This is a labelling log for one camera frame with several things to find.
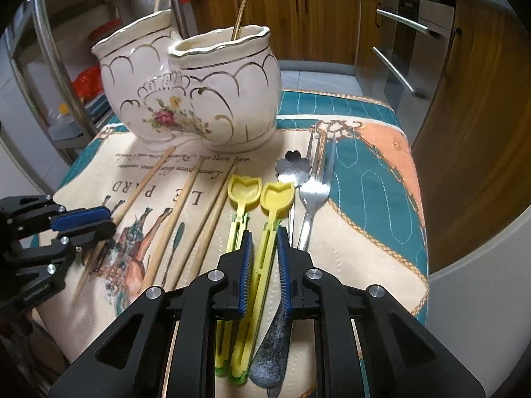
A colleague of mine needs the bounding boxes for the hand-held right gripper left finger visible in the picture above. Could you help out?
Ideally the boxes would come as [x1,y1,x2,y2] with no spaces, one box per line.
[47,230,255,398]

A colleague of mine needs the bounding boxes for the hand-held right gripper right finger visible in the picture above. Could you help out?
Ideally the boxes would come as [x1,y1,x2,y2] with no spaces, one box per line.
[276,227,487,398]

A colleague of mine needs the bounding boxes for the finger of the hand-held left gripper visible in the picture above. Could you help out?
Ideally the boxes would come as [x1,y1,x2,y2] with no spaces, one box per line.
[0,219,118,312]
[0,194,113,241]

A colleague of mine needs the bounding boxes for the wooden chopstick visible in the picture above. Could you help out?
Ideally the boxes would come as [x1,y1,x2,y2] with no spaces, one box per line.
[171,173,231,291]
[194,165,237,278]
[74,147,176,301]
[142,168,202,290]

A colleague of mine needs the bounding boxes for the yellow plastic tulip spoon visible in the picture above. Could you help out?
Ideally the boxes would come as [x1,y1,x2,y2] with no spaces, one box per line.
[214,174,264,379]
[229,181,296,384]

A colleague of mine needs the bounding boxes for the silver steel fork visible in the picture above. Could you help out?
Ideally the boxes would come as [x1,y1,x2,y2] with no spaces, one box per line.
[249,130,337,388]

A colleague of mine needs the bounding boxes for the steel flower-shaped spoon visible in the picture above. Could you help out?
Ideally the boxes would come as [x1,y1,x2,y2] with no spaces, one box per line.
[274,149,313,241]

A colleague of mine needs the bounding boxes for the white floral ceramic utensil holder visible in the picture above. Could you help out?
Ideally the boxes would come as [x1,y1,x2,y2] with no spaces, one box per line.
[91,9,283,153]

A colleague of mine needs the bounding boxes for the printed quilted table mat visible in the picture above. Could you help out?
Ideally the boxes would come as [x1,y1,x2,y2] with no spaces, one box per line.
[31,89,430,398]

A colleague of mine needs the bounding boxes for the orange-red plastic bag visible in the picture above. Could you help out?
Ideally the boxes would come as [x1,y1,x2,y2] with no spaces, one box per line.
[72,66,104,102]

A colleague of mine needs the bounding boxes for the wooden kitchen cabinets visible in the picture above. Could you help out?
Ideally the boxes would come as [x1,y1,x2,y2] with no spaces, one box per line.
[189,0,531,258]

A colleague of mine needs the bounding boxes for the stainless steel drawer unit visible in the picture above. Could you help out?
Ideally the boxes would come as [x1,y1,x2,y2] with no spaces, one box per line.
[365,0,457,110]

